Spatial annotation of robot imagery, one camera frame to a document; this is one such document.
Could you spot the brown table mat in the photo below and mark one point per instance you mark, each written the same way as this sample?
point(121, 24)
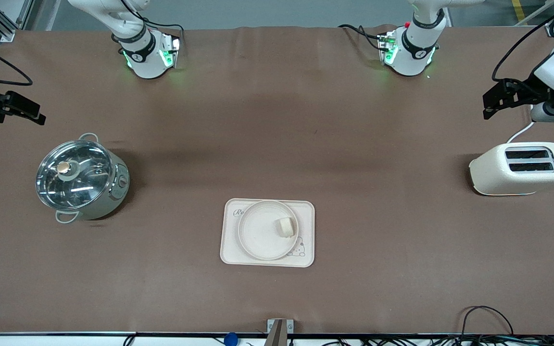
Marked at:
point(277, 120)

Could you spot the cream rabbit print tray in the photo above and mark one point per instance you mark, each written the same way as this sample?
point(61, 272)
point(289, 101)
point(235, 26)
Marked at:
point(306, 211)

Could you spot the grey electric cooking pot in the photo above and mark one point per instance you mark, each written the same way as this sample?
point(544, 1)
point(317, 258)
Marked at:
point(113, 192)

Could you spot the small blue knob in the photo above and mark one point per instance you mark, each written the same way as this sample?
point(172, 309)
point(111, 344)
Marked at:
point(230, 339)

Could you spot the glass pot lid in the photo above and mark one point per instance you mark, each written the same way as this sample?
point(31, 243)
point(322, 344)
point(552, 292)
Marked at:
point(72, 175)

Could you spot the cream two-slot toaster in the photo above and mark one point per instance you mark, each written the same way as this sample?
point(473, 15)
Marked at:
point(517, 175)

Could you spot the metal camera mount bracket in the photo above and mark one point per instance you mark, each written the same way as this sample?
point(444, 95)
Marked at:
point(279, 331)

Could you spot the pale steamed bun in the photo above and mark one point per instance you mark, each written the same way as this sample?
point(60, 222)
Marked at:
point(286, 227)

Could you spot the cream round plate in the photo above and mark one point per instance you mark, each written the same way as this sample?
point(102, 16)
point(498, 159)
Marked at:
point(260, 233)

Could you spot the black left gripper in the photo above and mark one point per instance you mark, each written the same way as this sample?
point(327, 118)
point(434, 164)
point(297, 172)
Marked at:
point(525, 91)

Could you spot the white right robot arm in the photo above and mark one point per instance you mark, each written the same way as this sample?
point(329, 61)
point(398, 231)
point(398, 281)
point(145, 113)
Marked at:
point(144, 55)

